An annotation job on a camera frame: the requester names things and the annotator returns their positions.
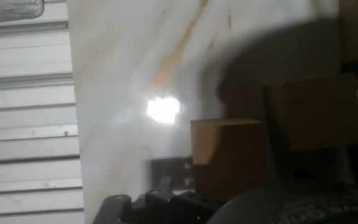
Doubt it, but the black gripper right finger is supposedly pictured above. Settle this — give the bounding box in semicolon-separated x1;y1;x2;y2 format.
293;171;318;182

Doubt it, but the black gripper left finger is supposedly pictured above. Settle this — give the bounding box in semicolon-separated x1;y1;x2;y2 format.
92;175;228;224

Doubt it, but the medium wooden cube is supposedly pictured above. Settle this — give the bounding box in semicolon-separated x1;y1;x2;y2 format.
262;73;358;181
190;117;269;202

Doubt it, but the marble pattern mat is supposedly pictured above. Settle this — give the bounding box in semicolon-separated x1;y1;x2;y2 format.
66;0;358;224

